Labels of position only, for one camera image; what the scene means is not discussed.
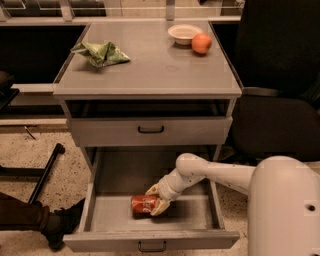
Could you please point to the black shoe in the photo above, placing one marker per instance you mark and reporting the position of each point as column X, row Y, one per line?
column 62, row 222

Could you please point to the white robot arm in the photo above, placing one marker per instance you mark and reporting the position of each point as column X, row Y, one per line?
column 283, row 200

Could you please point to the closed upper drawer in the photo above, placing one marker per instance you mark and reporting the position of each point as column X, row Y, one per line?
column 149, row 131

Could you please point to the green chip bag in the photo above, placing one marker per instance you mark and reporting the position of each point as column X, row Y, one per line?
column 101, row 55

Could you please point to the person's leg brown trousers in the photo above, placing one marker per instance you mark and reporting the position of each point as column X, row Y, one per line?
column 18, row 215

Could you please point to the orange fruit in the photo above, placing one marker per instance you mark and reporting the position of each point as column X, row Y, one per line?
column 201, row 43

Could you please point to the red coke can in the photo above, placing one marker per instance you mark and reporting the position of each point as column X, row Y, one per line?
column 143, row 204

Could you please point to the black office chair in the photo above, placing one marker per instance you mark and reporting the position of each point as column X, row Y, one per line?
column 275, row 51

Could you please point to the grey drawer cabinet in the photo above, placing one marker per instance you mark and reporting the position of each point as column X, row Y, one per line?
column 161, row 80

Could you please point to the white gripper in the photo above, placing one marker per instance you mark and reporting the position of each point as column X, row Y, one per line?
column 165, row 192

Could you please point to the white bowl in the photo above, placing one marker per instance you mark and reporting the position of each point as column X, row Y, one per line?
column 183, row 33

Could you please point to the open middle drawer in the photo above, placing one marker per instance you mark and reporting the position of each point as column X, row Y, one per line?
column 108, row 224

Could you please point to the black chair base leg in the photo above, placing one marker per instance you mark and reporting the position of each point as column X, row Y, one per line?
column 40, row 173

